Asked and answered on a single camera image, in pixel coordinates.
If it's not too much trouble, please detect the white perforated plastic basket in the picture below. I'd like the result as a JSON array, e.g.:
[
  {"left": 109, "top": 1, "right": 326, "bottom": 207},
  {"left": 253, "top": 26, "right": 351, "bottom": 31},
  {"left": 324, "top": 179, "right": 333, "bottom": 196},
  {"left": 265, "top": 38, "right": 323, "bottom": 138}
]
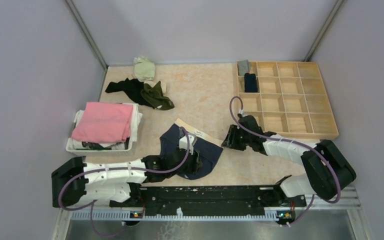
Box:
[{"left": 65, "top": 110, "right": 143, "bottom": 156}]

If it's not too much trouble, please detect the pink folded cloth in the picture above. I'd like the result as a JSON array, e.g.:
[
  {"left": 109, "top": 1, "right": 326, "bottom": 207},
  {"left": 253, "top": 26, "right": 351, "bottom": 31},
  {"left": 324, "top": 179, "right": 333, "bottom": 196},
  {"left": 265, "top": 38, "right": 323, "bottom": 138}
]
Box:
[{"left": 71, "top": 102, "right": 134, "bottom": 144}]

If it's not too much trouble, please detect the navy orange underwear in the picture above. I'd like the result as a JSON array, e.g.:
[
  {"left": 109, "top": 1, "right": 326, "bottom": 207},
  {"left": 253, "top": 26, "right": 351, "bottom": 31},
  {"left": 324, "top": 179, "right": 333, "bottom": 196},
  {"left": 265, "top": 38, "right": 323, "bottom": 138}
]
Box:
[{"left": 244, "top": 72, "right": 259, "bottom": 93}]

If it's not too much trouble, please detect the light green underwear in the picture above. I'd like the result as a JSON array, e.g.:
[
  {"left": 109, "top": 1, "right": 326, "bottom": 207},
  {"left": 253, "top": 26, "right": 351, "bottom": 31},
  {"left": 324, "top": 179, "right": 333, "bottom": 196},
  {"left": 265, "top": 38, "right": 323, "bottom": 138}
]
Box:
[{"left": 133, "top": 57, "right": 156, "bottom": 82}]

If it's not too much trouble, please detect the dark green underwear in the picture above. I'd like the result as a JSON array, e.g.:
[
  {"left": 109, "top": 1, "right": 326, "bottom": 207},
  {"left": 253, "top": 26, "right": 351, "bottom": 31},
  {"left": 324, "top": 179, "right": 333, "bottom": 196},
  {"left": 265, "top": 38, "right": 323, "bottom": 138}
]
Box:
[{"left": 140, "top": 84, "right": 175, "bottom": 111}]

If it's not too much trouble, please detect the navy underwear cream waistband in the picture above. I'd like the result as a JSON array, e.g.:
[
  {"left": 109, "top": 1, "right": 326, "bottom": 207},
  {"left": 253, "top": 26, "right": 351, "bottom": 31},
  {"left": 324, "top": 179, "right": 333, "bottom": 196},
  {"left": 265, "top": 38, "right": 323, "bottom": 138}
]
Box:
[{"left": 159, "top": 118, "right": 223, "bottom": 180}]

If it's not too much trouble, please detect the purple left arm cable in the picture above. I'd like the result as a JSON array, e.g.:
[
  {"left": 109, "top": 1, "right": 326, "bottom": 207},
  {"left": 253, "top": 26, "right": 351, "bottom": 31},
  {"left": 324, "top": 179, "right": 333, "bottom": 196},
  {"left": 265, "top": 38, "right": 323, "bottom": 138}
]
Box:
[{"left": 58, "top": 127, "right": 191, "bottom": 239}]

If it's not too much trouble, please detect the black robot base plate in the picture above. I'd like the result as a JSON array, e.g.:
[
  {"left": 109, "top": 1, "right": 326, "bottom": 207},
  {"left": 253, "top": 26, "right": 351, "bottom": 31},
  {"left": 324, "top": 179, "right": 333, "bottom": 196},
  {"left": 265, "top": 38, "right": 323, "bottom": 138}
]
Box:
[{"left": 109, "top": 185, "right": 307, "bottom": 217}]

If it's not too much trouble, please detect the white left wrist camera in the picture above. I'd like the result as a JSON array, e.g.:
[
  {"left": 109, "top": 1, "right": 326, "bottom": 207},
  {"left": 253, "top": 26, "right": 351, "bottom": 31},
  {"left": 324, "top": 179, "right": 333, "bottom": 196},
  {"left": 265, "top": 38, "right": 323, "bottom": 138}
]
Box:
[{"left": 178, "top": 127, "right": 197, "bottom": 155}]

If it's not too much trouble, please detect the aluminium frame rail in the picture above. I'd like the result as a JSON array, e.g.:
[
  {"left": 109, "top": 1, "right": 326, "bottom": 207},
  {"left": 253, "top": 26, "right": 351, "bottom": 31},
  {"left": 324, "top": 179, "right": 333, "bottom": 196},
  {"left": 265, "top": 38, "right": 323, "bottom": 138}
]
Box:
[{"left": 52, "top": 188, "right": 374, "bottom": 240}]

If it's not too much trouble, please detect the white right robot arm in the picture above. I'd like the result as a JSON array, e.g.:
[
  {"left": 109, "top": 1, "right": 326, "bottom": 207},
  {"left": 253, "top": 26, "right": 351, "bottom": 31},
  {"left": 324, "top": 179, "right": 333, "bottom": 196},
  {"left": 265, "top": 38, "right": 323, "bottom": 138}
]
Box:
[{"left": 222, "top": 115, "right": 357, "bottom": 206}]

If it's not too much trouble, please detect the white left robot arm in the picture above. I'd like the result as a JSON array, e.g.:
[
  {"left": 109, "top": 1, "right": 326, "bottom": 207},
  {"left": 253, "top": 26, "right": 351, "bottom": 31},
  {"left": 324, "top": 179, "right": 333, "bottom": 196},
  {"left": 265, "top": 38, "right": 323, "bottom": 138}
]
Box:
[{"left": 51, "top": 148, "right": 204, "bottom": 211}]

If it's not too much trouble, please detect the black underwear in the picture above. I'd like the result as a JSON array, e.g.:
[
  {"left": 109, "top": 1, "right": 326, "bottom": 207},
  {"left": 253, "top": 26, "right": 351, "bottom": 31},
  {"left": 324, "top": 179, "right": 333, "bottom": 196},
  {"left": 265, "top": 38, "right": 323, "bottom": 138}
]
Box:
[{"left": 105, "top": 78, "right": 153, "bottom": 108}]

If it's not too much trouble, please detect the grey underwear white waistband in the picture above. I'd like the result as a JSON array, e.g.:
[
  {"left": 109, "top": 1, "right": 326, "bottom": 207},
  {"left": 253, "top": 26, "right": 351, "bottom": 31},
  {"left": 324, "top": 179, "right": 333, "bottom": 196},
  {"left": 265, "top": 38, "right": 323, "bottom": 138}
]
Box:
[{"left": 237, "top": 59, "right": 251, "bottom": 76}]

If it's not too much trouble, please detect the wooden compartment tray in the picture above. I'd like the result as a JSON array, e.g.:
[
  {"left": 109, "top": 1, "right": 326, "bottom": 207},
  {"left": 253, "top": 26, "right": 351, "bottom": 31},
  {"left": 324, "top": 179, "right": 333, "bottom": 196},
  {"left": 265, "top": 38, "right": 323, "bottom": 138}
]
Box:
[{"left": 235, "top": 60, "right": 339, "bottom": 140}]

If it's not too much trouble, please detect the white folded cloth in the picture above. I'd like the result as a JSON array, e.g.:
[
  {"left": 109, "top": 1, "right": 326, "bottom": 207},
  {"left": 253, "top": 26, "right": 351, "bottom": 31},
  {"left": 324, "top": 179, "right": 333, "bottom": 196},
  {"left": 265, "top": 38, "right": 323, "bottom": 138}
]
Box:
[{"left": 70, "top": 103, "right": 139, "bottom": 150}]

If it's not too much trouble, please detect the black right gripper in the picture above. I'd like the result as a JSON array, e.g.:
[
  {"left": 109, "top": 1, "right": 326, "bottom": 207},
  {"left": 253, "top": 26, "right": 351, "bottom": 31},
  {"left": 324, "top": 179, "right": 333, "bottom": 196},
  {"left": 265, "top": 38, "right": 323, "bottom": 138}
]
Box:
[{"left": 222, "top": 124, "right": 252, "bottom": 151}]

